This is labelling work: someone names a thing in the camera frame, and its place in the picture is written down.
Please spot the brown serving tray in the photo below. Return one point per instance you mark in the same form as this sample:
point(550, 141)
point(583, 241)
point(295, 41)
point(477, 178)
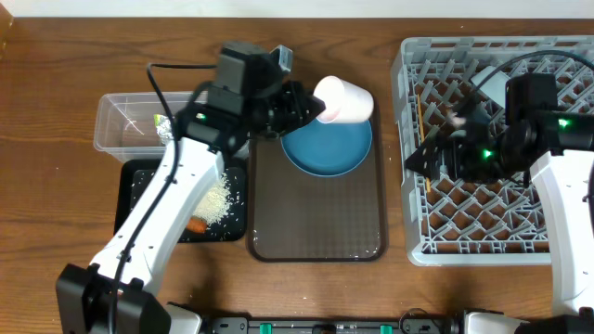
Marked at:
point(295, 217)

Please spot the light blue bowl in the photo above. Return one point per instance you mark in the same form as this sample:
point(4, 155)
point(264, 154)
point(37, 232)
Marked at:
point(494, 88)

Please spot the clear plastic bin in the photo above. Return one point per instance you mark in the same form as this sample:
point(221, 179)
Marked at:
point(125, 126)

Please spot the grey dishwasher rack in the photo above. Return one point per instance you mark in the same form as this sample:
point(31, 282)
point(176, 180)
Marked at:
point(460, 223)

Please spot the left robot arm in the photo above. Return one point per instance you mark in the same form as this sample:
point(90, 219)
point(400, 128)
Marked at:
point(117, 292)

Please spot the pink cup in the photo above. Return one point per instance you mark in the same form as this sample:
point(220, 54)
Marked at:
point(344, 102)

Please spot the light blue cup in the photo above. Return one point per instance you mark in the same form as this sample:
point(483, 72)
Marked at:
point(479, 119)

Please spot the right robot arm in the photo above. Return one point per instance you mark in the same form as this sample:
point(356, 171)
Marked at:
point(555, 149)

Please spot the orange carrot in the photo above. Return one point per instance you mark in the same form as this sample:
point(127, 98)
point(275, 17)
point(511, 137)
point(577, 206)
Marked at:
point(197, 225)

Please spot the white rice pile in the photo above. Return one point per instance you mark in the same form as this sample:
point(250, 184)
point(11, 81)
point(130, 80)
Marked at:
point(214, 206)

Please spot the foil wrapper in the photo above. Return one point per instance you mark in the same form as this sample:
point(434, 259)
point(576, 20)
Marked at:
point(163, 128)

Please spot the black plastic tray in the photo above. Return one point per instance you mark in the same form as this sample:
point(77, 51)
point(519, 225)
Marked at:
point(135, 178)

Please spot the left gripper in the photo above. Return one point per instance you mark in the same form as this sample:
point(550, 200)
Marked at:
point(295, 96)

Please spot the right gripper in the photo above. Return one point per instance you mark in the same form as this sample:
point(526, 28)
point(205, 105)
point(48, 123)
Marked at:
point(435, 147)

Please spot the wooden chopstick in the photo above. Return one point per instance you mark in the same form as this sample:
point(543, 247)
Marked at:
point(428, 185)
point(420, 119)

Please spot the dark blue plate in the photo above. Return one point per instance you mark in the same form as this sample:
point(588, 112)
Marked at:
point(328, 149)

